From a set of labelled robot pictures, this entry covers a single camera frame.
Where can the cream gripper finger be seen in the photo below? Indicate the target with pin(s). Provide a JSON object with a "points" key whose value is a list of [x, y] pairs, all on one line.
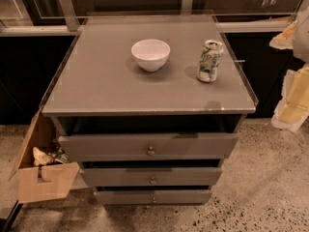
{"points": [[284, 40], [293, 109]]}

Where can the grey top drawer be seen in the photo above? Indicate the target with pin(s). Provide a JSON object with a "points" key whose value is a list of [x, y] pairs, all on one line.
{"points": [[149, 146]]}

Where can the grey drawer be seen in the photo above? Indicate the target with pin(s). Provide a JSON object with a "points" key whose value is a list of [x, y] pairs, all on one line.
{"points": [[148, 197], [151, 177], [149, 146]]}

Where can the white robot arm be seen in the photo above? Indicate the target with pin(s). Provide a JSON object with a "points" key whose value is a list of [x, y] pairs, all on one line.
{"points": [[301, 37]]}

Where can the grey drawer cabinet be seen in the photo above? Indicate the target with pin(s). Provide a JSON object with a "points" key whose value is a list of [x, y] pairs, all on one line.
{"points": [[101, 90]]}

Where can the grey bottom drawer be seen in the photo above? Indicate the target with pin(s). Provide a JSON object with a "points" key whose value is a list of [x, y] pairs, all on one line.
{"points": [[148, 197]]}

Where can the grey middle drawer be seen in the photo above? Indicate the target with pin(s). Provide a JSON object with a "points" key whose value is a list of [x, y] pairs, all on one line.
{"points": [[151, 177]]}

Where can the green white soda can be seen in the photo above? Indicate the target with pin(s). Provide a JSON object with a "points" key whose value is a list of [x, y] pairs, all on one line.
{"points": [[212, 51]]}

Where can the white ceramic bowl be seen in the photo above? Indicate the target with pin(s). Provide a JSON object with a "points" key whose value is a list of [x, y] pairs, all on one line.
{"points": [[150, 54]]}

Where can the green crumpled wrapper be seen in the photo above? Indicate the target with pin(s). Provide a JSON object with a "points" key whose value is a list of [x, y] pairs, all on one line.
{"points": [[61, 157]]}

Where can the crumpled paper trash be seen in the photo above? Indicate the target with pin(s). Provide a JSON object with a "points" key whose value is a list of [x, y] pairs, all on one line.
{"points": [[41, 158]]}

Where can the brown cardboard box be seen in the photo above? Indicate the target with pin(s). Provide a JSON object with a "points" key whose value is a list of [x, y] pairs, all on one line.
{"points": [[48, 182]]}

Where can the middle metal railing post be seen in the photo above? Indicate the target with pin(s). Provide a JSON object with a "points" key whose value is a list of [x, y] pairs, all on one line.
{"points": [[186, 8]]}

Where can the metal railing post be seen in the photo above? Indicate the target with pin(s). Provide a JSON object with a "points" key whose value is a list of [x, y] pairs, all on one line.
{"points": [[186, 8], [69, 15]]}

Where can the left metal railing post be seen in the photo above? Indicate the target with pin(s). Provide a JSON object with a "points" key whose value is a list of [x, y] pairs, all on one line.
{"points": [[69, 15]]}

